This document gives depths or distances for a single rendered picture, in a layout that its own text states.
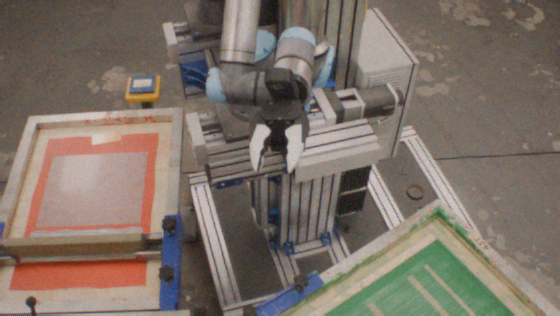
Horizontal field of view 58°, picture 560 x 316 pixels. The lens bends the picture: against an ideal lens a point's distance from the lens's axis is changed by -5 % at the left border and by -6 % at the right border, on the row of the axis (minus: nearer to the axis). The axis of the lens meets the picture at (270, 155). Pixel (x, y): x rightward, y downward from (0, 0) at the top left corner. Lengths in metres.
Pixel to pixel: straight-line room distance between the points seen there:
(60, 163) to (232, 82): 0.96
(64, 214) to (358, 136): 0.95
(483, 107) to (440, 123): 0.36
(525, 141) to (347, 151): 2.13
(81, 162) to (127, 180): 0.20
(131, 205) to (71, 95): 2.06
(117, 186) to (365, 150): 0.81
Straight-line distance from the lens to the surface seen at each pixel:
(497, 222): 3.05
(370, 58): 1.78
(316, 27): 1.30
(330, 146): 1.54
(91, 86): 3.74
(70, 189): 1.84
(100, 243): 1.55
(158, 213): 1.69
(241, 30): 1.12
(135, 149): 1.89
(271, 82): 0.86
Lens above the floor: 2.31
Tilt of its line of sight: 48 degrees down
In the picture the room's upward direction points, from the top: straight up
